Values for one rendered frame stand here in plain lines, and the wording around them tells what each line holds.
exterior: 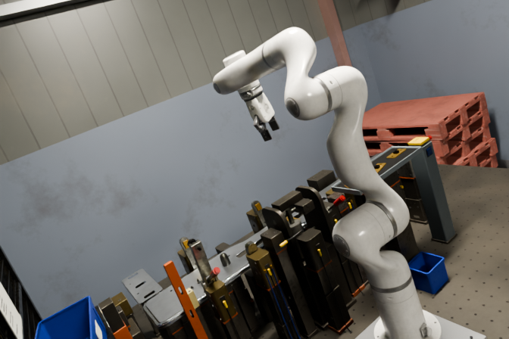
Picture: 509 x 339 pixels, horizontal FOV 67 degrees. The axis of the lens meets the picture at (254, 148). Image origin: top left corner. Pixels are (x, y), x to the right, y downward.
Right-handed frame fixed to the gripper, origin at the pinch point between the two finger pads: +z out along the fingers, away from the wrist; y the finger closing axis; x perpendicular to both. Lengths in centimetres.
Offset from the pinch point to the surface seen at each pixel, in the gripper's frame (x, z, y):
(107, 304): 35, 12, -68
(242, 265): 22, 37, -26
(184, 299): 27, 27, -52
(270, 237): 3.5, 26.4, -27.5
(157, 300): 49, 33, -45
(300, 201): -3.7, 24.9, -10.9
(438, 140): -36, 96, 161
